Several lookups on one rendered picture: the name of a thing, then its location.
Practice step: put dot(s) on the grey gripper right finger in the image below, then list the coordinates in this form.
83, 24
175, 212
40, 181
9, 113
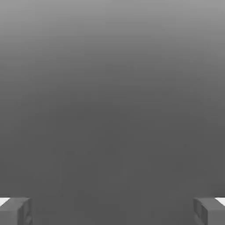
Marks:
212, 212

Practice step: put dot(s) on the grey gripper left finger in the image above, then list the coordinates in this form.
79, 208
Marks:
12, 212

